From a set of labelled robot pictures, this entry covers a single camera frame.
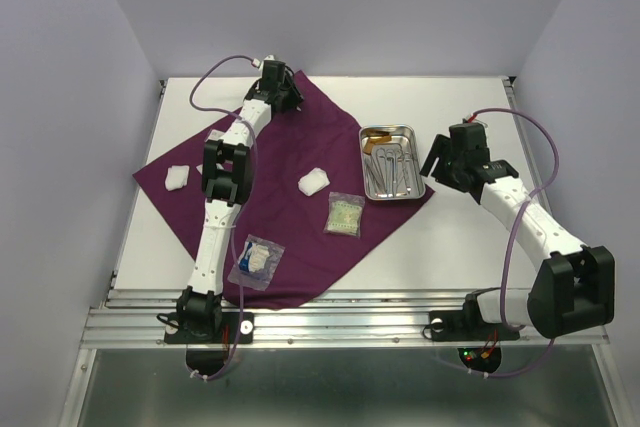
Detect steel hemostat forceps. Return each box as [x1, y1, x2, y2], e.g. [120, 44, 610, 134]
[376, 146, 400, 197]

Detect steel instrument tray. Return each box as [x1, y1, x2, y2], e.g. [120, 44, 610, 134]
[359, 125, 426, 202]

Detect steel tweezers pair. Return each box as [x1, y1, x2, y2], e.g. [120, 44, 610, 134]
[364, 157, 378, 196]

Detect small white label packet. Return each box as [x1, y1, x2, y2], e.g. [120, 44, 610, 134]
[207, 129, 224, 141]

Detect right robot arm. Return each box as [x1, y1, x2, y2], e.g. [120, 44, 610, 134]
[420, 122, 615, 342]

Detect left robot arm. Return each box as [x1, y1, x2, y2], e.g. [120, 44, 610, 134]
[177, 56, 303, 341]

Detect white folded gauze pad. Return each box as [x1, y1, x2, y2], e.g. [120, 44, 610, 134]
[298, 167, 330, 197]

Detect green-white sealed packet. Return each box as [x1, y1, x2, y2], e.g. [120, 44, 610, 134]
[324, 192, 365, 237]

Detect white gauze square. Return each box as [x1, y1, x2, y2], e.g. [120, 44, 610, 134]
[164, 165, 190, 192]

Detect purple cloth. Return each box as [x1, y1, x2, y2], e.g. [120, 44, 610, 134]
[133, 72, 434, 309]

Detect blue-white gauze packet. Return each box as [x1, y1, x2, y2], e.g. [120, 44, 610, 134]
[227, 235, 285, 291]

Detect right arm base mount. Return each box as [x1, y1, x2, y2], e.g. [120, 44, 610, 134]
[421, 288, 520, 377]

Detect aluminium front rail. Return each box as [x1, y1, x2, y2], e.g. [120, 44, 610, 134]
[79, 289, 612, 348]

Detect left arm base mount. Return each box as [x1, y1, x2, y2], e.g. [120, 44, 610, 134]
[156, 287, 255, 382]

